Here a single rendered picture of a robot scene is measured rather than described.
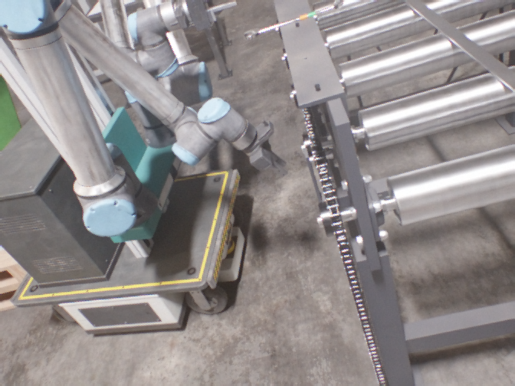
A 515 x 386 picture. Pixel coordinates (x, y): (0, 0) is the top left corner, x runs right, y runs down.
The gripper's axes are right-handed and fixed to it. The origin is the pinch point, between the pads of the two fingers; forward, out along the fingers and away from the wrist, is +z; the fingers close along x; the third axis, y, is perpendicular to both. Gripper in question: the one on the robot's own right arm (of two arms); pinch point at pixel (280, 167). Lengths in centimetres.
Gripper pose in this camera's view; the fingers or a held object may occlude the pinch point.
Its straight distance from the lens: 154.5
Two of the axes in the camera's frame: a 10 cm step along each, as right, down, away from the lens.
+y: -7.6, 5.0, 4.2
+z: 6.4, 5.0, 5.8
